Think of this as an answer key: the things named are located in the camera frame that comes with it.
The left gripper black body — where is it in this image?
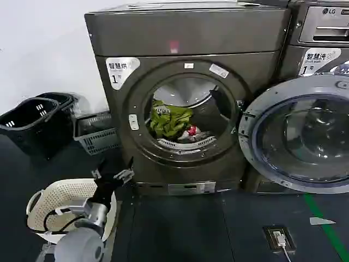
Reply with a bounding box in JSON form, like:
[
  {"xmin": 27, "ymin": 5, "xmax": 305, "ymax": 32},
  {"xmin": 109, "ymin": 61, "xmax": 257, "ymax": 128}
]
[{"xmin": 91, "ymin": 172, "xmax": 117, "ymax": 212}]

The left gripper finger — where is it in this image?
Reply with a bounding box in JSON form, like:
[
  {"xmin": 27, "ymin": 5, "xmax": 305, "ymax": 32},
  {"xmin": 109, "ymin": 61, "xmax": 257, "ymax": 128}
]
[
  {"xmin": 112, "ymin": 156, "xmax": 136, "ymax": 186},
  {"xmin": 91, "ymin": 160, "xmax": 110, "ymax": 180}
]

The grey slatted plastic basket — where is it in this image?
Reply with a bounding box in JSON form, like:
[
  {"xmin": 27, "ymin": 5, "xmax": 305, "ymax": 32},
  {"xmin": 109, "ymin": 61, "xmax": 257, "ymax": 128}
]
[{"xmin": 73, "ymin": 111, "xmax": 122, "ymax": 157}]

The white perforated laundry basket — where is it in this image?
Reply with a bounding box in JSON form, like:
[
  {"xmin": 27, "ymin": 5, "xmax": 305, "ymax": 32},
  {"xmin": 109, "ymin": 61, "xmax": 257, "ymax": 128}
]
[{"xmin": 25, "ymin": 178, "xmax": 118, "ymax": 246}]

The green garment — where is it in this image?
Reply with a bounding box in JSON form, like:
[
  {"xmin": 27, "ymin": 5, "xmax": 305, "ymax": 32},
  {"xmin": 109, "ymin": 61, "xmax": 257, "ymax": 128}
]
[{"xmin": 148, "ymin": 99, "xmax": 194, "ymax": 139}]

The large black plastic basket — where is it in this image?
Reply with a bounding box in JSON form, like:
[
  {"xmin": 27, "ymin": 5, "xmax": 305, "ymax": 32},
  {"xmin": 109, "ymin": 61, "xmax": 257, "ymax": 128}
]
[{"xmin": 0, "ymin": 97, "xmax": 75, "ymax": 162}]

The red and white garment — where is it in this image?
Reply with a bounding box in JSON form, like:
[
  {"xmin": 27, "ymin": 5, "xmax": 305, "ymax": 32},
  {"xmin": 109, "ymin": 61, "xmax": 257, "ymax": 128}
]
[{"xmin": 176, "ymin": 124, "xmax": 214, "ymax": 143}]

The small black plastic basket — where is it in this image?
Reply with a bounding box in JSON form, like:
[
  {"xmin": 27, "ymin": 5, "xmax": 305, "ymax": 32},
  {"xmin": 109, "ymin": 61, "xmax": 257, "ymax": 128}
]
[{"xmin": 34, "ymin": 92, "xmax": 79, "ymax": 118}]

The grey front-load dryer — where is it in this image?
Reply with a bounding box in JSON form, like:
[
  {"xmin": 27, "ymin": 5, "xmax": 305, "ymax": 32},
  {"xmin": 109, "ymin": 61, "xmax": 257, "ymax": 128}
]
[{"xmin": 84, "ymin": 4, "xmax": 292, "ymax": 197}]

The black floor socket box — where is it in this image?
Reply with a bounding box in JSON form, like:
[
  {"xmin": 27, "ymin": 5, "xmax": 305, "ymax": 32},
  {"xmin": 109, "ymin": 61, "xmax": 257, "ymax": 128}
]
[{"xmin": 262, "ymin": 224, "xmax": 297, "ymax": 251}]

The round glass dryer door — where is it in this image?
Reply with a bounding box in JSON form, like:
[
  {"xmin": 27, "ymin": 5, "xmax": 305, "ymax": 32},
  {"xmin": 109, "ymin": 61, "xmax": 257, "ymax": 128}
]
[{"xmin": 237, "ymin": 74, "xmax": 349, "ymax": 195}]

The grey floor tape piece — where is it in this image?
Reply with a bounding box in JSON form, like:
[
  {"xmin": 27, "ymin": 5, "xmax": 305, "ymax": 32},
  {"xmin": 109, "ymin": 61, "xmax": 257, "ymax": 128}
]
[{"xmin": 309, "ymin": 216, "xmax": 337, "ymax": 226}]

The green floor tape strip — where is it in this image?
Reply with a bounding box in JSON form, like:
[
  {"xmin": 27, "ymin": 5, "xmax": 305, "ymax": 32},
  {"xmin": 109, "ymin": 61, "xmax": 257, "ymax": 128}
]
[{"xmin": 303, "ymin": 192, "xmax": 349, "ymax": 262}]

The grey washing machine with drawer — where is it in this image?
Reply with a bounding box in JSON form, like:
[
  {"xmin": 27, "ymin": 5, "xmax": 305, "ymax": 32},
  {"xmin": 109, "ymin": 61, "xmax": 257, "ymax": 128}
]
[{"xmin": 277, "ymin": 0, "xmax": 349, "ymax": 195}]

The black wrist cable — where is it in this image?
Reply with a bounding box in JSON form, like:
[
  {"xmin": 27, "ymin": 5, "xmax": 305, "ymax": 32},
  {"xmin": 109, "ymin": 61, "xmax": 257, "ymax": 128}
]
[{"xmin": 43, "ymin": 208, "xmax": 84, "ymax": 236}]

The white plug and cable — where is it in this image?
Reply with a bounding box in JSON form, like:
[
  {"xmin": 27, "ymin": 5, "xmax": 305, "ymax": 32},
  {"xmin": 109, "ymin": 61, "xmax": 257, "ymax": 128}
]
[{"xmin": 272, "ymin": 230, "xmax": 294, "ymax": 262}]

